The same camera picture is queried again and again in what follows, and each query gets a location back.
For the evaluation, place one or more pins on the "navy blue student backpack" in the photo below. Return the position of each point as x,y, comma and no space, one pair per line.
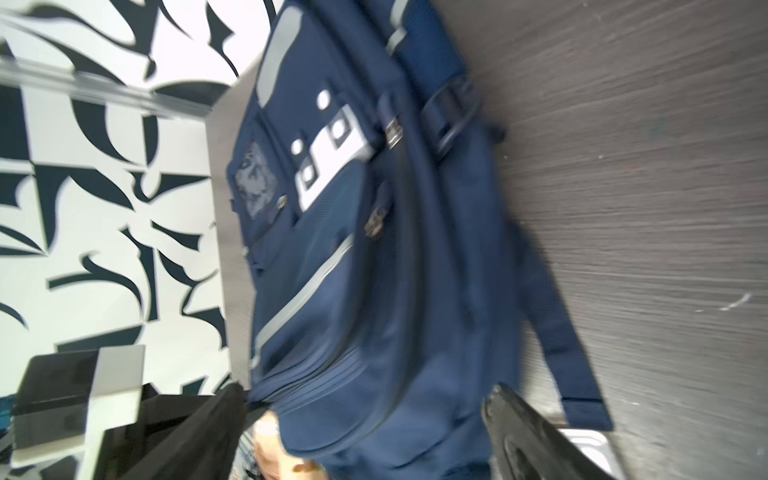
392,284

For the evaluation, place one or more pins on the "pink striped pencil pouch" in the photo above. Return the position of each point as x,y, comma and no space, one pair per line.
273,461

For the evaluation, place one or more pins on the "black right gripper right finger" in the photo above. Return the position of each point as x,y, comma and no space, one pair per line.
527,446

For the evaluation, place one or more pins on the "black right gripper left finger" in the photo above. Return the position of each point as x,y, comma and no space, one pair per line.
203,446

